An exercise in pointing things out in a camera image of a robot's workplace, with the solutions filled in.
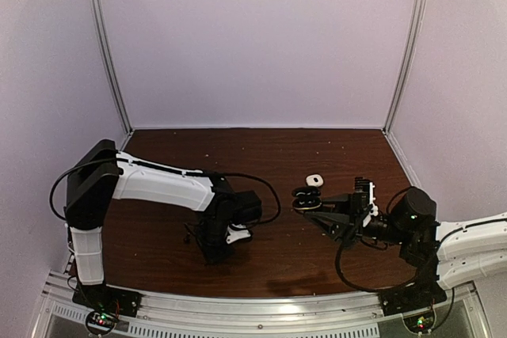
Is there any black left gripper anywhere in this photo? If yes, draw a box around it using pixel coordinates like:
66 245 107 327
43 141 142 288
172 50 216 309
193 215 234 265

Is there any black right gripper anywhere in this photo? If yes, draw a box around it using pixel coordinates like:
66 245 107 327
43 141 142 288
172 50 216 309
304 193 409 252

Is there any black round cap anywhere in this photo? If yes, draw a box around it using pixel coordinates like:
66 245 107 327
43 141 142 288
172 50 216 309
292 186 322 212

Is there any white earbud charging case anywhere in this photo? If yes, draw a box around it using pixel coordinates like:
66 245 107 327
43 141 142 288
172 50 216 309
305 174 324 188

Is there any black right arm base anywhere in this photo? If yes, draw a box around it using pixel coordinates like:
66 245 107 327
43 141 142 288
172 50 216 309
379 258 448 336

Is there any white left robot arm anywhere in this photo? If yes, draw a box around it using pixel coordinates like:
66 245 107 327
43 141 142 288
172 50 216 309
64 139 262 310

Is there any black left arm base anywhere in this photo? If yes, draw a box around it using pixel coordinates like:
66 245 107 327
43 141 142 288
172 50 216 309
67 275 142 337

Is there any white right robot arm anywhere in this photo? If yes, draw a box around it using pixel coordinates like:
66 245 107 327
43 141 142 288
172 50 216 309
292 178 506 308

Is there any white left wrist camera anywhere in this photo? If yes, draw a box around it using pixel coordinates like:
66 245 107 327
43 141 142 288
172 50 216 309
226 224 253 245

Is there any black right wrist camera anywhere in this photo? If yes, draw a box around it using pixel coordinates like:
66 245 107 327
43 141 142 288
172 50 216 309
353 177 379 227

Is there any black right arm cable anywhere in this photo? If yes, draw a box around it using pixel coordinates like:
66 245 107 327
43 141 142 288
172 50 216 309
334 230 425 292

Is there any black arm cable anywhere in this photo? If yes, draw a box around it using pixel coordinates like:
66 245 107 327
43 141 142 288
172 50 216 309
49 159 283 232
334 230 425 292

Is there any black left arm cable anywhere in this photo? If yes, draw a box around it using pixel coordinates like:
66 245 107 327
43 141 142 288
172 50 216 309
49 159 283 232

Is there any aluminium front table rail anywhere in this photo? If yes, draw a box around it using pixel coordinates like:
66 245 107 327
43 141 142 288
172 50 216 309
27 272 493 337

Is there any right aluminium corner post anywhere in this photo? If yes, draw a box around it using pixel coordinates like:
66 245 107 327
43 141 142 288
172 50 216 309
383 0 427 135

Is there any aluminium corner post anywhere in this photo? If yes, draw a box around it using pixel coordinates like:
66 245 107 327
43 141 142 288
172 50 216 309
383 0 427 135
90 0 134 135

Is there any left aluminium corner post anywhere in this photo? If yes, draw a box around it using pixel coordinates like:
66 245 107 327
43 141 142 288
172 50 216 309
90 0 134 135

